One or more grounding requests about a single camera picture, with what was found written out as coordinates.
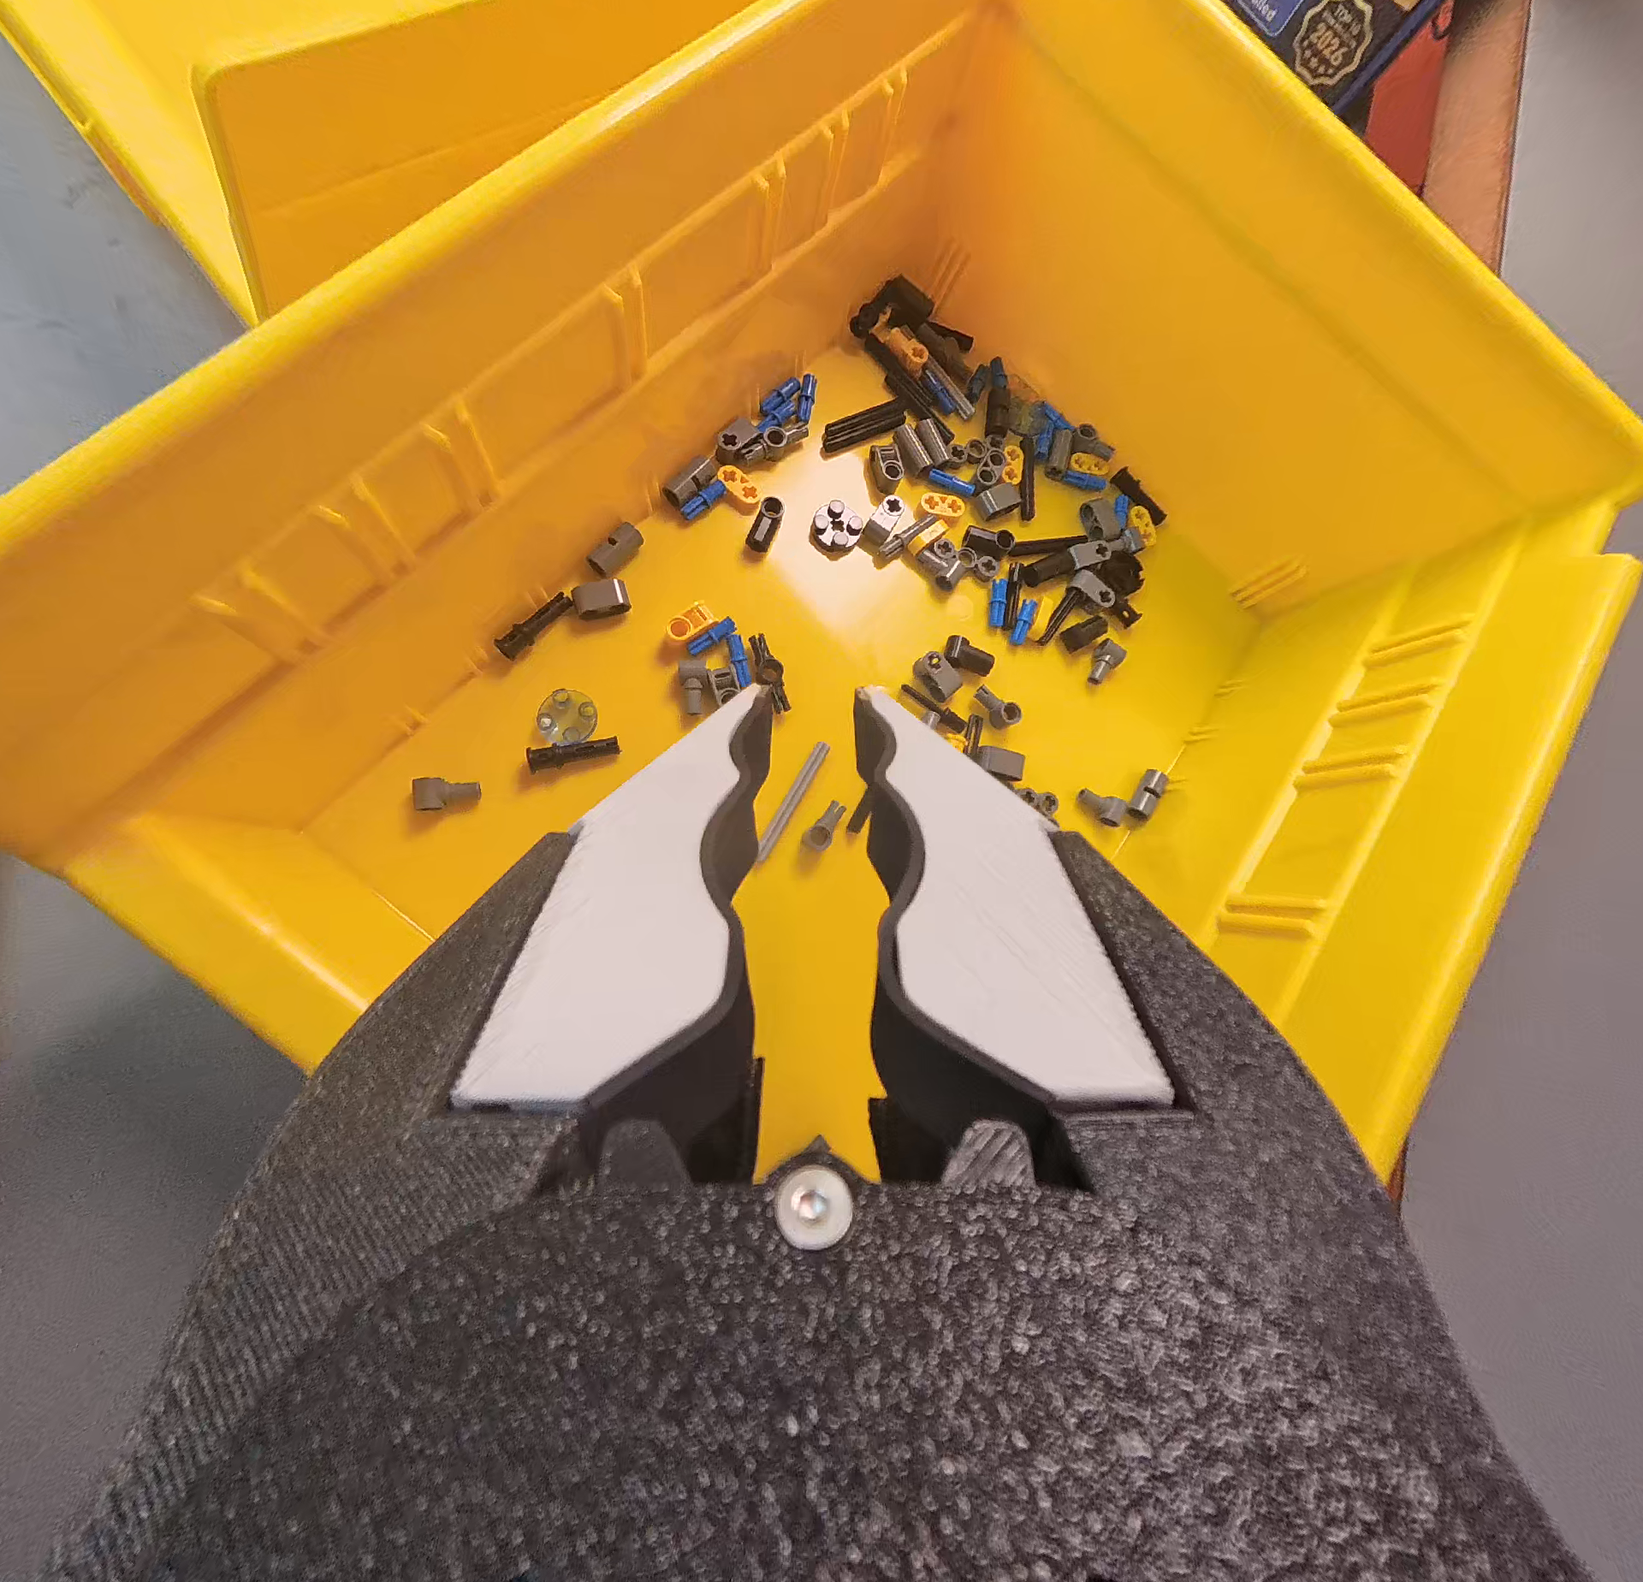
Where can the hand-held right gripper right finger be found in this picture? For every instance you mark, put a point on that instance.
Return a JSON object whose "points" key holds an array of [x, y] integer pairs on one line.
{"points": [[1027, 967]]}

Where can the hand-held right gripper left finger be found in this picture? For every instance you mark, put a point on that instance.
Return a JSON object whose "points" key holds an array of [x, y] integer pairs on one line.
{"points": [[603, 967]]}

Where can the yellow plastic bin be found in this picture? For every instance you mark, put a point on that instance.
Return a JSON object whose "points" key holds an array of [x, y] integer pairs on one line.
{"points": [[1219, 325], [385, 133]]}

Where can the black toy tank box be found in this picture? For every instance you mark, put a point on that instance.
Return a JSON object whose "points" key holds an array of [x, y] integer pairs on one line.
{"points": [[1334, 29]]}

